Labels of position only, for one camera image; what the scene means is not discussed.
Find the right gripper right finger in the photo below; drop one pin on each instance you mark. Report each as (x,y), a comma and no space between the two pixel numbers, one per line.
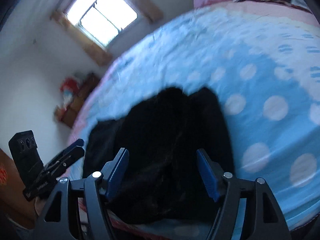
(248,209)

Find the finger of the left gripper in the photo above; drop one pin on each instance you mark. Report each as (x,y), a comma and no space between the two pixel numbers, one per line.
(50,176)
(68,156)

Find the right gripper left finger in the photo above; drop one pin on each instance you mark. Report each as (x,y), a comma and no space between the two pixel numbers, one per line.
(60,217)

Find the black pants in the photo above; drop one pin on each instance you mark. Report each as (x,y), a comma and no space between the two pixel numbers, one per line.
(162,135)

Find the left hand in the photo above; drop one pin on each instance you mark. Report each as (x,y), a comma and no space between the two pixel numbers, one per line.
(39,205)

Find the wooden desk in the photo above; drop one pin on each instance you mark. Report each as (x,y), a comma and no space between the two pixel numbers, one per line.
(71,105)

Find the brown wooden door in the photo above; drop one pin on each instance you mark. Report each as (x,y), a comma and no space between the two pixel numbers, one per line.
(13,202)

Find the red gift bag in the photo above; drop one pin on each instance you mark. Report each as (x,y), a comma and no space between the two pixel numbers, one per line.
(69,84)

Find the left beige curtain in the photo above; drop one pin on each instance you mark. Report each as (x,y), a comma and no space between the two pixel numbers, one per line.
(97,53)

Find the beige curtain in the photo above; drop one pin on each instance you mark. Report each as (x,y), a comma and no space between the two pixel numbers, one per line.
(149,10)
(97,53)

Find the window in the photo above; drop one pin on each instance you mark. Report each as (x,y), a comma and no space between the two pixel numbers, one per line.
(101,20)

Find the right beige curtain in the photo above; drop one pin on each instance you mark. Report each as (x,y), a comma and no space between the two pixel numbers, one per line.
(149,10)

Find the blue pink bed sheet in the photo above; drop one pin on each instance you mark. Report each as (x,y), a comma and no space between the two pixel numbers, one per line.
(262,61)

